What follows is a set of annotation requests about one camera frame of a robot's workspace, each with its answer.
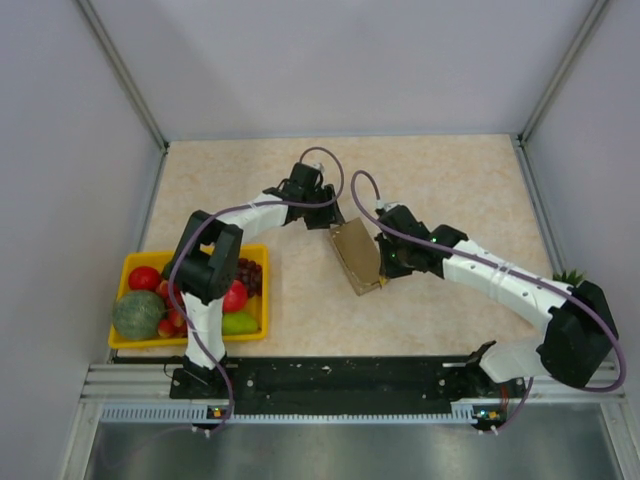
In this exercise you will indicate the yellow plastic fruit bin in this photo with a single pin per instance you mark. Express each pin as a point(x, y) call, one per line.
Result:
point(257, 306)

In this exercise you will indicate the red apple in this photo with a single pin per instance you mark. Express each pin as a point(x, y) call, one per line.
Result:
point(144, 278)
point(236, 298)

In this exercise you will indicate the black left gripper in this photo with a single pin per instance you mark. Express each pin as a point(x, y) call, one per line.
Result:
point(329, 215)

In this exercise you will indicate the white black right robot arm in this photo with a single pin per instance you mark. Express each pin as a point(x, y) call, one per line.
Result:
point(574, 323)

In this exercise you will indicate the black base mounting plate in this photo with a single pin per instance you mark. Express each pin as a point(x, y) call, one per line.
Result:
point(341, 385)

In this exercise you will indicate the green pear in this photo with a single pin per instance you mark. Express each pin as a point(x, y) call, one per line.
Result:
point(239, 323)

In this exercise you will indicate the grey slotted cable duct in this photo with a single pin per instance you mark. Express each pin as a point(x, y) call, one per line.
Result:
point(162, 413)

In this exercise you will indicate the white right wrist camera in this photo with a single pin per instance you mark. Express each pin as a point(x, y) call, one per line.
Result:
point(385, 206)

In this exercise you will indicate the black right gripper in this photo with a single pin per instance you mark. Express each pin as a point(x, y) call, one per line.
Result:
point(389, 270)

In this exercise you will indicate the brown cardboard express box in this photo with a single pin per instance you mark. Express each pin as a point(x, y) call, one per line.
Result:
point(358, 255)

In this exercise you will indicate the red strawberry cluster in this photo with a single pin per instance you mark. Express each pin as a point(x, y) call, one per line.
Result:
point(172, 324)

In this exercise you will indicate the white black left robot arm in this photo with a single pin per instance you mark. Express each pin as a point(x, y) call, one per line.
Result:
point(205, 262)

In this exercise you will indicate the pineapple with green crown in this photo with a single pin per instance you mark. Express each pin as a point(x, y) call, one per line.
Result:
point(571, 277)

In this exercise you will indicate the dark purple grape bunch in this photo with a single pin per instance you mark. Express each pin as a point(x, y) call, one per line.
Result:
point(250, 274)

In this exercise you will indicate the green striped melon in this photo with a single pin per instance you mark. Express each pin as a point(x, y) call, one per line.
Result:
point(137, 314)

